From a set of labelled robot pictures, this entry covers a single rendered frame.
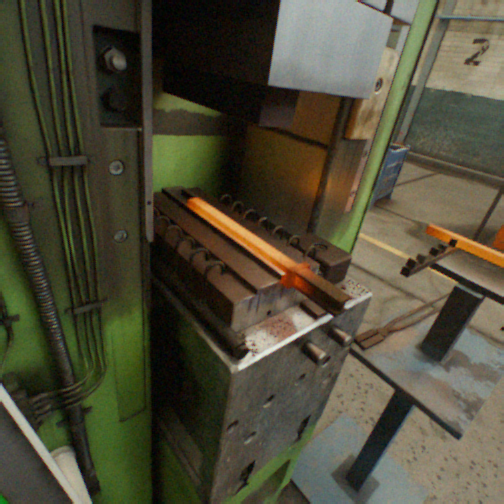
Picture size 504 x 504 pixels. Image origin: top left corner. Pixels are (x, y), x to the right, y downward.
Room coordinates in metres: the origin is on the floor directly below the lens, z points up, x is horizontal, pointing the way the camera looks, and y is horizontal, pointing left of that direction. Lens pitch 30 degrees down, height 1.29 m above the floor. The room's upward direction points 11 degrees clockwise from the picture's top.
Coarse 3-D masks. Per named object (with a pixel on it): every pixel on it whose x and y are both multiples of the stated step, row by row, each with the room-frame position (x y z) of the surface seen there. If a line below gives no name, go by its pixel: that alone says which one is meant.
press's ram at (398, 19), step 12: (360, 0) 0.47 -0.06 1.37; (372, 0) 0.49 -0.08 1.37; (384, 0) 0.51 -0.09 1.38; (396, 0) 0.52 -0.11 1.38; (408, 0) 0.54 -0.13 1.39; (384, 12) 0.53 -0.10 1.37; (396, 12) 0.53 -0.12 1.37; (408, 12) 0.55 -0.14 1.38; (396, 24) 0.57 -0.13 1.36; (408, 24) 0.56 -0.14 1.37
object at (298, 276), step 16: (208, 208) 0.65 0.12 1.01; (224, 224) 0.59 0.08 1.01; (240, 240) 0.55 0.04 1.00; (256, 240) 0.55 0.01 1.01; (272, 256) 0.50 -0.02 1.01; (288, 272) 0.45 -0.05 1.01; (304, 272) 0.46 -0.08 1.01; (288, 288) 0.45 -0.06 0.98; (304, 288) 0.45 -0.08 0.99; (320, 288) 0.42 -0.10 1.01; (336, 288) 0.43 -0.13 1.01; (320, 304) 0.41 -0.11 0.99; (336, 304) 0.41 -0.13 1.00
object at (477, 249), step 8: (432, 224) 0.91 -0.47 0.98; (432, 232) 0.88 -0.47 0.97; (440, 232) 0.86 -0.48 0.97; (448, 232) 0.86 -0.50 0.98; (448, 240) 0.84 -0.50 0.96; (464, 240) 0.83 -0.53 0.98; (464, 248) 0.81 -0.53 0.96; (472, 248) 0.80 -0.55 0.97; (480, 248) 0.79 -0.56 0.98; (488, 248) 0.80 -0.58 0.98; (480, 256) 0.79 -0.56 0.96; (488, 256) 0.78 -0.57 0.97; (496, 256) 0.77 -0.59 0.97
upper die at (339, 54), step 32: (160, 0) 0.55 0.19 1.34; (192, 0) 0.49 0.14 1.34; (224, 0) 0.45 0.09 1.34; (256, 0) 0.41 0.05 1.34; (288, 0) 0.39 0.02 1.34; (320, 0) 0.42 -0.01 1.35; (352, 0) 0.46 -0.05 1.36; (160, 32) 0.55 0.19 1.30; (192, 32) 0.49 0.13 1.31; (224, 32) 0.44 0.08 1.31; (256, 32) 0.40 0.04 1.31; (288, 32) 0.40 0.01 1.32; (320, 32) 0.43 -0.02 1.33; (352, 32) 0.47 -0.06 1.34; (384, 32) 0.52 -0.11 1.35; (192, 64) 0.49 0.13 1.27; (224, 64) 0.44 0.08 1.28; (256, 64) 0.40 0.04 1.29; (288, 64) 0.40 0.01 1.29; (320, 64) 0.44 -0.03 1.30; (352, 64) 0.48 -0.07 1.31; (352, 96) 0.50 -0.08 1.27
